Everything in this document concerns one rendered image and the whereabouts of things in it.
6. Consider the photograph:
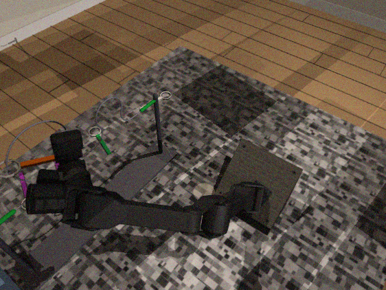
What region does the orange handle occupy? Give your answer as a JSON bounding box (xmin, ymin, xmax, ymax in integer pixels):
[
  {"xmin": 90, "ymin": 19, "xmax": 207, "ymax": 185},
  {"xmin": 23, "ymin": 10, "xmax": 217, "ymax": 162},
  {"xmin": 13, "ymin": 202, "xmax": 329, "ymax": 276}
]
[{"xmin": 0, "ymin": 155, "xmax": 55, "ymax": 178}]

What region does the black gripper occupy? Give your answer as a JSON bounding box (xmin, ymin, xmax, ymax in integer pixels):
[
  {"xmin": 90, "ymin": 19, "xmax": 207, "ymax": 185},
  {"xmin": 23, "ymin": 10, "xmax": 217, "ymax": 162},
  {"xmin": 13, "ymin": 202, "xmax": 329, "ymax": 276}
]
[{"xmin": 50, "ymin": 129, "xmax": 91, "ymax": 188}]

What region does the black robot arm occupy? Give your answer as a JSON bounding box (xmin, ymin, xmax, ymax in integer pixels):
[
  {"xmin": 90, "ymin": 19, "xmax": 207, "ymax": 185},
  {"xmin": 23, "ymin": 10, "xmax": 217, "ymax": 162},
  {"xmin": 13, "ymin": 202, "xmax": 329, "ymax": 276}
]
[{"xmin": 25, "ymin": 169, "xmax": 272, "ymax": 240}]

